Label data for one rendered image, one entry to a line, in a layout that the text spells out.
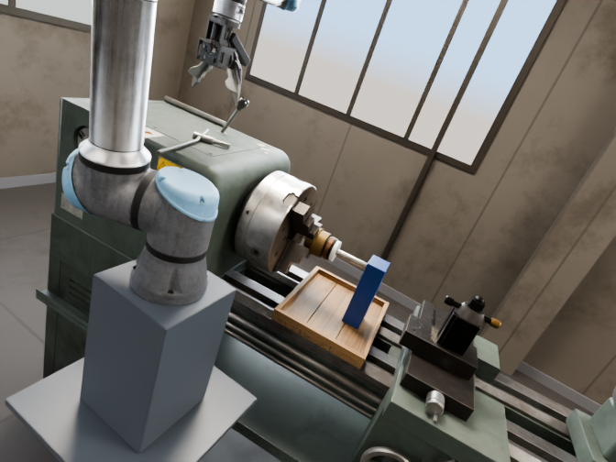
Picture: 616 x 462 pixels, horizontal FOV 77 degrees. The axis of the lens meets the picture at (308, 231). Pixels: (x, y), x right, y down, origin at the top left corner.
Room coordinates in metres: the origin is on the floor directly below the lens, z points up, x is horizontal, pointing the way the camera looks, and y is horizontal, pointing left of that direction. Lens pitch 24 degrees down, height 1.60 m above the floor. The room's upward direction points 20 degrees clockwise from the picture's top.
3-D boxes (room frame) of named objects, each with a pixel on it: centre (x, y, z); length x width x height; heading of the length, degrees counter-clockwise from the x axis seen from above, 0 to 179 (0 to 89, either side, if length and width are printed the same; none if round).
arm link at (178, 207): (0.65, 0.24, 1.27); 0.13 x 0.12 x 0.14; 92
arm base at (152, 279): (0.65, 0.23, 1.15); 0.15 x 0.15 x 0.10
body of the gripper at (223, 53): (1.08, 0.39, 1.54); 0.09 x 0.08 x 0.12; 165
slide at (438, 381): (0.98, -0.50, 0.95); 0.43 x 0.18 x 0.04; 165
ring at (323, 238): (1.12, -0.05, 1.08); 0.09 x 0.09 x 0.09; 75
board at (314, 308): (1.09, -0.18, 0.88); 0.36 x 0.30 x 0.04; 165
